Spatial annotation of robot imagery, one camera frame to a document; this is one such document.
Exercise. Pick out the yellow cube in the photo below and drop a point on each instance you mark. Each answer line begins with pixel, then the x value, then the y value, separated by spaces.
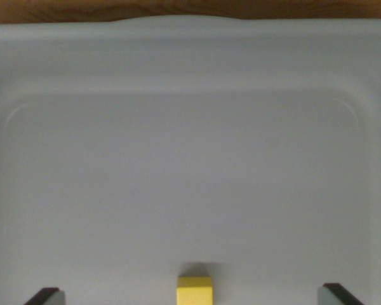
pixel 194 291

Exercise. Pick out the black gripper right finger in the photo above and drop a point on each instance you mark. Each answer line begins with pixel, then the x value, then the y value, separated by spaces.
pixel 333 297

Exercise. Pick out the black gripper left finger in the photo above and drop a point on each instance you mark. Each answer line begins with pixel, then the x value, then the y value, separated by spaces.
pixel 47 297

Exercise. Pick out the grey plastic bin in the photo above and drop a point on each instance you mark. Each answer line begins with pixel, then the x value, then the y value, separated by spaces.
pixel 190 159

